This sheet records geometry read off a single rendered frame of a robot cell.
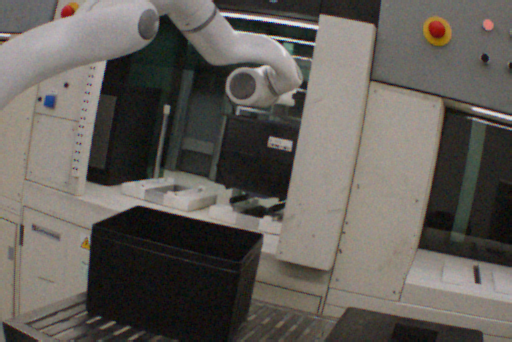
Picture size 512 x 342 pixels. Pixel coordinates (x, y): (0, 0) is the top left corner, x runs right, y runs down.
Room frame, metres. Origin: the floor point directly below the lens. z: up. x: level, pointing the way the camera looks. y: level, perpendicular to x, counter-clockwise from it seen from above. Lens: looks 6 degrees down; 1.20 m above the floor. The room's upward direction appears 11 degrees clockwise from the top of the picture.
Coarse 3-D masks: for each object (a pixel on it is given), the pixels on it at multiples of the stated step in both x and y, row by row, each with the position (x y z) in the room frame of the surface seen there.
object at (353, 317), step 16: (352, 320) 1.03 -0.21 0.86; (368, 320) 1.03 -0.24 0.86; (384, 320) 1.04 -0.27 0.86; (400, 320) 1.06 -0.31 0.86; (416, 320) 1.07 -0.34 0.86; (336, 336) 0.93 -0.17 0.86; (352, 336) 0.94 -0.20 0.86; (368, 336) 0.95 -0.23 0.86; (384, 336) 0.95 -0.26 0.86; (400, 336) 0.94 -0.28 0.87; (416, 336) 0.93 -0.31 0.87; (432, 336) 0.93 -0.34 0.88; (448, 336) 0.98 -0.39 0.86; (464, 336) 0.99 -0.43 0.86; (480, 336) 1.00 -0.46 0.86
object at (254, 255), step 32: (96, 224) 1.08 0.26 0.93; (128, 224) 1.28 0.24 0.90; (160, 224) 1.32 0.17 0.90; (192, 224) 1.31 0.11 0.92; (96, 256) 1.06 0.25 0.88; (128, 256) 1.05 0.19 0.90; (160, 256) 1.04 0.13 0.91; (192, 256) 1.04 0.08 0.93; (224, 256) 1.30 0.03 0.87; (256, 256) 1.22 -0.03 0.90; (96, 288) 1.06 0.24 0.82; (128, 288) 1.05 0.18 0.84; (160, 288) 1.04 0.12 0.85; (192, 288) 1.04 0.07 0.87; (224, 288) 1.03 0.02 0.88; (128, 320) 1.05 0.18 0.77; (160, 320) 1.04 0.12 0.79; (192, 320) 1.04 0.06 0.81; (224, 320) 1.03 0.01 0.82
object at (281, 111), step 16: (240, 112) 1.76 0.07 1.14; (256, 112) 1.74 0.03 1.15; (224, 128) 1.67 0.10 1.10; (240, 128) 1.66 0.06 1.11; (256, 128) 1.64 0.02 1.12; (272, 128) 1.63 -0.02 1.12; (288, 128) 1.62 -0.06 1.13; (224, 144) 1.67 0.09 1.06; (240, 144) 1.65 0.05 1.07; (256, 144) 1.64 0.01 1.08; (272, 144) 1.63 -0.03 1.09; (288, 144) 1.62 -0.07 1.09; (224, 160) 1.66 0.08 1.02; (240, 160) 1.65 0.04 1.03; (256, 160) 1.64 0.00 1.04; (272, 160) 1.63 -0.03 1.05; (288, 160) 1.61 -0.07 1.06; (224, 176) 1.66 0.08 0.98; (240, 176) 1.65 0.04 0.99; (256, 176) 1.64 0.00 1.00; (272, 176) 1.62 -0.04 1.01; (288, 176) 1.61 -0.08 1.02; (256, 192) 1.63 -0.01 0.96; (272, 192) 1.62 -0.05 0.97; (272, 208) 1.62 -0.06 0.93
